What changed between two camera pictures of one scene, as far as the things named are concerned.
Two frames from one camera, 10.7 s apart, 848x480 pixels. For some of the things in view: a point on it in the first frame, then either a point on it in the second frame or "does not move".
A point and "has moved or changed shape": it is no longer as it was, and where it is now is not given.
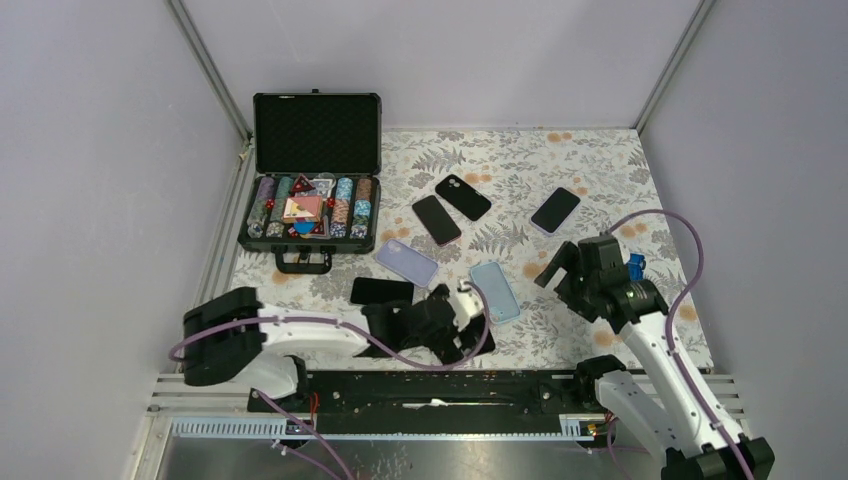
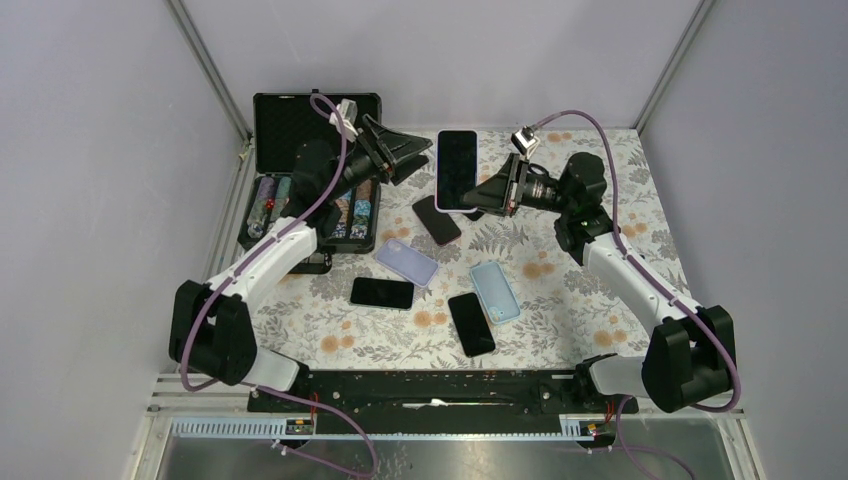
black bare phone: (472, 336) does not move
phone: (555, 211) has moved or changed shape
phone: (503, 305) does not move
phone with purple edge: (436, 220) does not move
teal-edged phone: (373, 291) does not move
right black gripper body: (575, 288) to (529, 193)
